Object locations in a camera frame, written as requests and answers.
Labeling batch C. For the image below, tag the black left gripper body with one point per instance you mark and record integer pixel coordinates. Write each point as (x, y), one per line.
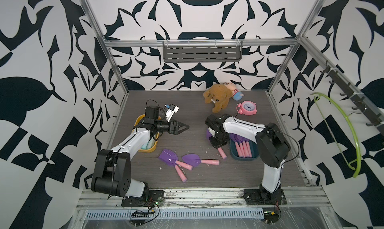
(165, 127)

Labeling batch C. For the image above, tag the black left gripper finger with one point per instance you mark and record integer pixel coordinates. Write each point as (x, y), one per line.
(179, 130)
(181, 125)

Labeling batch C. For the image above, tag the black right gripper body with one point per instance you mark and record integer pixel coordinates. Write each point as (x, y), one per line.
(218, 140)

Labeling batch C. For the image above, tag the light blue shovel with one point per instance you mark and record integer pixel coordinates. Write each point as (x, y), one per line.
(149, 145)

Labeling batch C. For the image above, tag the purple shovel pink handle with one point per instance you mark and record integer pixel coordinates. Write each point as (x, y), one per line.
(194, 160)
(249, 148)
(243, 142)
(213, 142)
(238, 148)
(170, 158)

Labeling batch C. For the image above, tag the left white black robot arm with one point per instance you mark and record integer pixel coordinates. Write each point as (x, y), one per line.
(112, 174)

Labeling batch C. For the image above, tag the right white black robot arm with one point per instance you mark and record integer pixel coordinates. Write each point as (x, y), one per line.
(272, 145)

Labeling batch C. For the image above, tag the dark teal storage box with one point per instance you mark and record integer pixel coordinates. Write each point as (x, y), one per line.
(254, 149)

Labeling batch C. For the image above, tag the brown plush dog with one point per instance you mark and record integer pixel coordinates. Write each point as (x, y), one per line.
(219, 95)

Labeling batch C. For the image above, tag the small pig doll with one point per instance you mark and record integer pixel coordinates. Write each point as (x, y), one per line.
(236, 93)

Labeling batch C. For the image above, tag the pink alarm clock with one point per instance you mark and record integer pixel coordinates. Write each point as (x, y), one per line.
(247, 108)

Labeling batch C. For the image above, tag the green plastic hanger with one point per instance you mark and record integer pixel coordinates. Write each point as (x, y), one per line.
(342, 143)

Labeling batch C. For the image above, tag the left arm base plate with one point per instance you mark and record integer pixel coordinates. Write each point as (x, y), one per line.
(149, 197)

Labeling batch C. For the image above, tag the grey metal wall shelf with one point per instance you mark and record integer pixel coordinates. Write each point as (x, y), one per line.
(210, 50)

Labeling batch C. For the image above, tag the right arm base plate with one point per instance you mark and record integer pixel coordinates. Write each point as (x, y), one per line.
(262, 196)

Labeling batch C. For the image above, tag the white perforated cable duct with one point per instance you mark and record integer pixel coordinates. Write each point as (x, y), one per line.
(180, 214)

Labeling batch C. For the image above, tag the black wall hook rail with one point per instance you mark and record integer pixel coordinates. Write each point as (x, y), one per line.
(362, 104)

